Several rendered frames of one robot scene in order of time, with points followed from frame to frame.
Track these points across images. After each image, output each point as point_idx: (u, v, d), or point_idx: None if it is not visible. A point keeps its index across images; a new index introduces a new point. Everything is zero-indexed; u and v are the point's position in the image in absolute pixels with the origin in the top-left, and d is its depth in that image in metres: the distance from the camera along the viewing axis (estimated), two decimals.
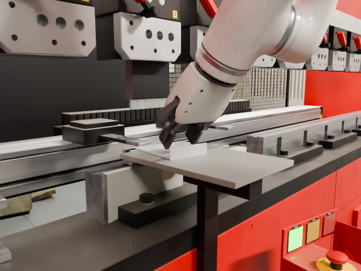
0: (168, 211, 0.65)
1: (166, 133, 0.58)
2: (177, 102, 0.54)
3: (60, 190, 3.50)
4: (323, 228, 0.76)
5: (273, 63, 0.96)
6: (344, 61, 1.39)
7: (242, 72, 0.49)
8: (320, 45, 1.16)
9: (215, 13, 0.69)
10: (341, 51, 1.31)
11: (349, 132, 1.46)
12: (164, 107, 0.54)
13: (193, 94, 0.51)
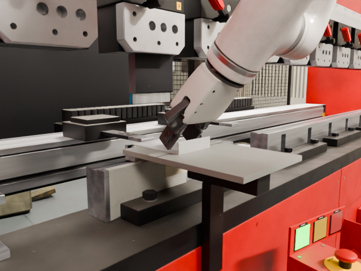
0: (172, 207, 0.63)
1: (171, 133, 0.58)
2: (187, 102, 0.54)
3: (60, 189, 3.48)
4: (330, 227, 0.74)
5: (278, 58, 0.95)
6: (348, 57, 1.37)
7: (254, 74, 0.51)
8: (325, 41, 1.14)
9: (219, 5, 0.68)
10: (346, 48, 1.29)
11: (353, 129, 1.45)
12: (173, 107, 0.54)
13: (205, 94, 0.52)
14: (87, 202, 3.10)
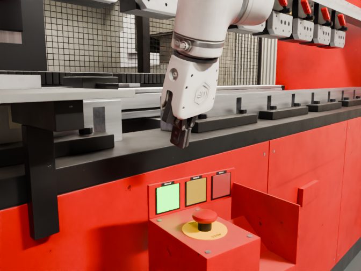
0: (2, 160, 0.54)
1: None
2: None
3: None
4: (211, 190, 0.64)
5: None
6: (290, 26, 1.27)
7: None
8: None
9: None
10: (283, 13, 1.19)
11: (298, 105, 1.35)
12: None
13: None
14: None
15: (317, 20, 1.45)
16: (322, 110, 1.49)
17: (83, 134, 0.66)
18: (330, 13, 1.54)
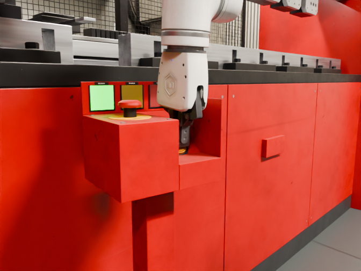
0: None
1: (187, 129, 0.61)
2: (198, 93, 0.57)
3: None
4: (149, 98, 0.68)
5: None
6: None
7: None
8: None
9: None
10: None
11: (265, 62, 1.38)
12: (196, 107, 0.57)
13: (207, 71, 0.57)
14: None
15: None
16: (291, 71, 1.53)
17: (29, 48, 0.70)
18: None
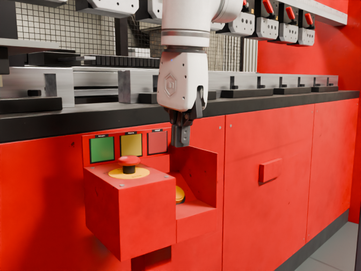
0: None
1: (187, 129, 0.61)
2: (198, 93, 0.57)
3: None
4: (147, 145, 0.70)
5: (136, 10, 0.92)
6: (252, 24, 1.34)
7: None
8: None
9: None
10: (244, 12, 1.26)
11: (263, 86, 1.41)
12: (196, 107, 0.57)
13: (207, 71, 0.57)
14: None
15: (283, 19, 1.52)
16: (289, 93, 1.55)
17: (31, 95, 0.72)
18: (296, 13, 1.61)
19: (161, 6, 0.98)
